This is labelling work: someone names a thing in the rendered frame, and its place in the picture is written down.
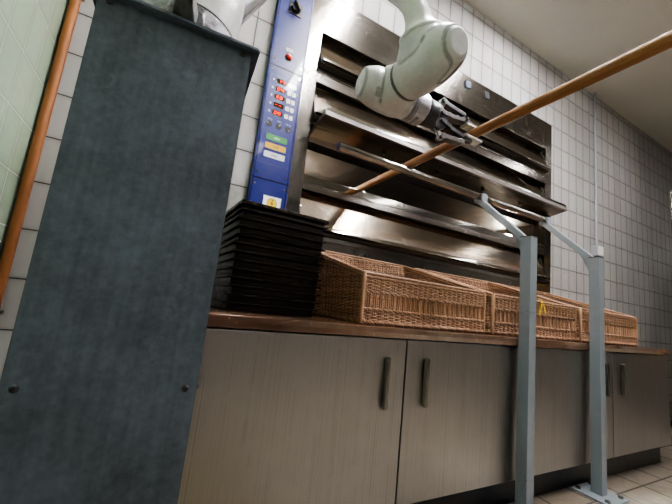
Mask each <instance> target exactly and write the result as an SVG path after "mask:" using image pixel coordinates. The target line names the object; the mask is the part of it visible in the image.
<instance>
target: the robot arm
mask: <svg viewBox="0 0 672 504"><path fill-rule="evenodd" d="M142 1H144V2H147V3H149V4H152V5H154V6H156V7H159V8H161V9H164V10H166V11H168V12H171V13H173V14H176V15H178V16H181V17H183V18H185V19H188V20H190V21H193V22H195V23H198V24H200V25H202V26H205V27H207V28H210V29H212V30H215V31H217V32H219V33H222V34H224V35H227V36H229V37H232V38H234V39H236V40H237V39H238V36H239V32H240V28H241V26H242V25H243V24H244V23H245V22H246V21H247V20H248V19H249V18H250V17H251V16H252V15H253V14H254V13H255V12H256V11H257V10H258V9H259V8H260V7H261V6H262V5H263V4H264V3H265V2H266V1H267V0H142ZM387 1H388V2H390V3H391V4H393V5H394V6H396V7H397V8H398V9H399V10H400V11H401V13H402V14H403V17H404V21H405V31H404V33H403V34H402V36H401V37H400V39H399V51H398V56H397V62H396V63H394V64H391V65H387V66H386V67H382V66H376V65H375V66H366V67H364V69H363V70H362V71H361V73H360V75H359V77H358V79H357V82H356V86H355V92H356V97H357V98H358V99H359V101H360V102H362V103H363V104H364V105H365V106H367V107H368V108H370V109H371V110H373V111H375V112H377V113H379V114H382V115H384V116H387V117H390V118H397V119H400V120H402V121H405V122H407V123H409V124H411V125H420V126H422V127H424V128H430V129H431V130H432V131H433V132H435V133H436V138H435V141H436V142H438V141H442V142H445V143H448V144H451V145H454V146H459V145H462V144H464V143H465V144H467V145H469V144H471V145H473V146H476V145H479V144H481V143H482V140H480V139H478V138H476V137H474V136H472V135H470V134H468V133H467V134H463V133H462V132H460V131H459V130H457V129H456V128H454V127H453V126H451V125H452V124H451V123H453V124H457V125H461V126H460V128H461V129H463V130H465V131H467V132H468V131H470V130H472V129H474V128H476V126H474V125H473V123H472V122H470V121H469V118H468V117H467V118H465V116H466V113H465V112H464V111H462V110H461V109H459V108H457V107H456V106H454V105H453V104H451V103H450V102H449V101H448V100H447V99H446V98H445V97H444V98H442V99H441V100H439V101H438V102H437V101H435V100H433V99H431V96H430V95H429V93H430V92H432V91H434V90H435V89H437V88H438V87H440V86H441V85H442V84H443V83H445V82H446V81H447V80H448V79H450V78H451V77H452V76H453V75H454V74H455V73H456V72H457V71H458V69H459V68H460V67H461V66H462V64H463V63H464V61H465V59H466V57H467V54H468V47H469V41H468V36H467V34H466V32H465V30H464V29H463V28H462V27H461V26H460V25H459V24H457V23H454V22H442V21H441V20H437V19H435V18H434V17H433V15H432V13H431V10H430V8H429V5H428V3H427V1H426V0H387ZM459 114H460V115H459ZM449 122H450V123H449ZM440 131H441V132H440ZM442 132H445V133H446V134H445V133H442Z"/></svg>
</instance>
